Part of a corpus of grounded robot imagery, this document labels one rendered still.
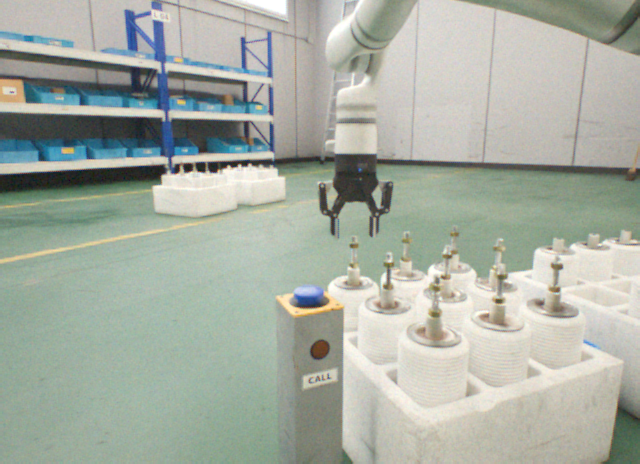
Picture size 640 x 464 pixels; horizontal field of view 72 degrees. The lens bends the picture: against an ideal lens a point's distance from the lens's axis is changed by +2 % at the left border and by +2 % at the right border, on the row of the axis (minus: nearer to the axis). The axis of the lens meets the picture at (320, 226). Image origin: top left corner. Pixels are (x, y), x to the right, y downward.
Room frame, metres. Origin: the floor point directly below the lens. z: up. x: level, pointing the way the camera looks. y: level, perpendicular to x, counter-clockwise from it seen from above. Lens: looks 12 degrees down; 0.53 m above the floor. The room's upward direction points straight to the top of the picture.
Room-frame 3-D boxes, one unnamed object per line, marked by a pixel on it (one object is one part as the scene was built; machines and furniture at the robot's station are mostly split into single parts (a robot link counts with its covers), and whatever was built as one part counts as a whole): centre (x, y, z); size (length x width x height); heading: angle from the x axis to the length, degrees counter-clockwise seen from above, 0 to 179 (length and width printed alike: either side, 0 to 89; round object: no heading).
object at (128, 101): (5.22, 2.17, 0.89); 0.50 x 0.38 x 0.21; 53
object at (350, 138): (0.80, -0.06, 0.53); 0.11 x 0.09 x 0.06; 8
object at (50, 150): (4.51, 2.68, 0.36); 0.50 x 0.38 x 0.21; 54
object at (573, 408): (0.73, -0.22, 0.09); 0.39 x 0.39 x 0.18; 24
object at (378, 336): (0.68, -0.11, 0.16); 0.10 x 0.10 x 0.18
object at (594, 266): (1.06, -0.68, 0.16); 0.10 x 0.10 x 0.18
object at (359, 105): (0.79, -0.07, 0.62); 0.09 x 0.07 x 0.15; 101
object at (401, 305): (0.68, -0.11, 0.25); 0.08 x 0.08 x 0.01
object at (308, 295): (0.54, 0.02, 0.32); 0.04 x 0.04 x 0.02
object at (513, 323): (0.62, -0.27, 0.25); 0.08 x 0.08 x 0.01
